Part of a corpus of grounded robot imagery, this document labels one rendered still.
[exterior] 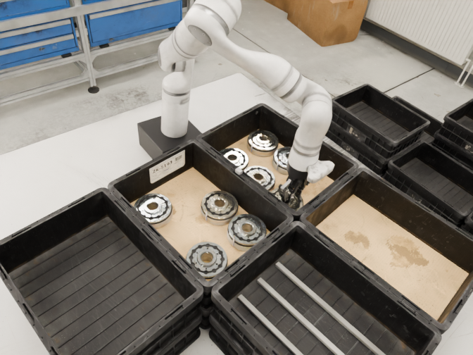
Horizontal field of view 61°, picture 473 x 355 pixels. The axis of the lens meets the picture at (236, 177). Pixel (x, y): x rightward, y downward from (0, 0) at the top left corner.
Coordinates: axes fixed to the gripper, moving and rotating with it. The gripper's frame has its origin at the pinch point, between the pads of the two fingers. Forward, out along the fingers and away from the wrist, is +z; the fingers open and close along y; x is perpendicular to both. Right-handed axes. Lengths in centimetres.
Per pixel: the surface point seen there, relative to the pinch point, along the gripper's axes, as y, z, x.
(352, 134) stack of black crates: -84, 36, -26
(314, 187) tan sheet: -10.3, 2.2, 0.4
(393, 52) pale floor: -279, 85, -101
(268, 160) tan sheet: -7.4, 2.2, -16.4
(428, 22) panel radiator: -277, 49, -81
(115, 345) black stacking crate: 60, 2, 3
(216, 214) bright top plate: 21.8, -0.7, -8.6
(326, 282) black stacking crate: 13.0, 2.4, 23.4
